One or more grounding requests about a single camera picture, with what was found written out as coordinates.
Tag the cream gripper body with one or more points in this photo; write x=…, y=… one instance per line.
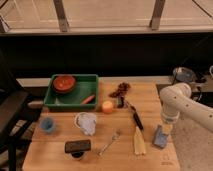
x=167, y=128

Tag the blue sponge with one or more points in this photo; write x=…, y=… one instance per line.
x=160, y=138

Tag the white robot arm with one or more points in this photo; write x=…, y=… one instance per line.
x=176, y=100

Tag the silver fork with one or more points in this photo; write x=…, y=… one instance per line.
x=114, y=137

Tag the small dark green object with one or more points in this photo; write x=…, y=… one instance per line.
x=120, y=102

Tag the dark red grape bunch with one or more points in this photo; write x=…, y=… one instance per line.
x=121, y=90

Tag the orange candle cup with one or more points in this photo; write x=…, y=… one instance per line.
x=107, y=107

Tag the white crumpled cloth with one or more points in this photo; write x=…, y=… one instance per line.
x=86, y=122

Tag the orange carrot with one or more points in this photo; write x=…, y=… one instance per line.
x=88, y=99

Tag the black block on stand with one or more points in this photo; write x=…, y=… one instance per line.
x=77, y=148

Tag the green plastic tray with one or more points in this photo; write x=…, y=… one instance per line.
x=86, y=85

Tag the red-brown bowl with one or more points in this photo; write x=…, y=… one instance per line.
x=64, y=83

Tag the blue small cup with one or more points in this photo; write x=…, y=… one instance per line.
x=47, y=125

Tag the black chair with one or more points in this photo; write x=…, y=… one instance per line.
x=15, y=114

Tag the black handled knife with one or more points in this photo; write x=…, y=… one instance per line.
x=135, y=115

